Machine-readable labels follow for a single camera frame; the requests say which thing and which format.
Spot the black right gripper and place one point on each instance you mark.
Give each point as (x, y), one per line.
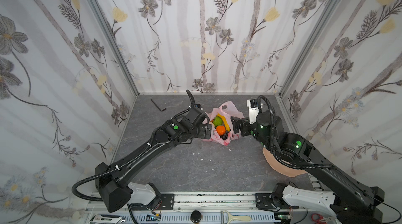
(236, 124)

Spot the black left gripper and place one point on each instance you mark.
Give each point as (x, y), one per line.
(204, 131)

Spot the pink plastic bag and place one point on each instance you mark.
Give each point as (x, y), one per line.
(227, 109)

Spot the peach leaf-shaped plate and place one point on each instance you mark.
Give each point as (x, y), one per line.
(274, 164)

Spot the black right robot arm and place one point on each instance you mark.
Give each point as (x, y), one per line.
(348, 200)

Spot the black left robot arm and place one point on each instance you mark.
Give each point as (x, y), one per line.
(113, 184)

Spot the yellow fake banana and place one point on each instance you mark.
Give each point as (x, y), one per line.
(225, 123)

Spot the dark fake grape bunch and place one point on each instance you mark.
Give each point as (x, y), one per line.
(227, 136)

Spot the green fake fruit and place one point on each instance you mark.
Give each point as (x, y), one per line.
(217, 121)

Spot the orange fake orange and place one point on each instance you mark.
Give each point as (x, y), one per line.
(221, 130)

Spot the black hex key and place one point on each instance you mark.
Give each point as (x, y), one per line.
(157, 106)

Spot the black round knob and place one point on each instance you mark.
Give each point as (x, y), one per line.
(196, 217)

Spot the white utility knife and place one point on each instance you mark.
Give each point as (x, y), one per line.
(107, 219)

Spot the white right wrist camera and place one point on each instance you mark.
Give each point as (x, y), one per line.
(254, 109)

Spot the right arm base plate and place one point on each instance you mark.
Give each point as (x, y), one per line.
(270, 202)

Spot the aluminium mounting rail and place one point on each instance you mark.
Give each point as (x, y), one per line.
(207, 199)

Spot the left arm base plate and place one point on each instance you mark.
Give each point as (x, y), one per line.
(161, 202)

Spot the white slotted cable duct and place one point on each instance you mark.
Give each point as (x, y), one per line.
(208, 218)

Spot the red handled scissors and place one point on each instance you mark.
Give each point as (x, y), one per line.
(319, 219)

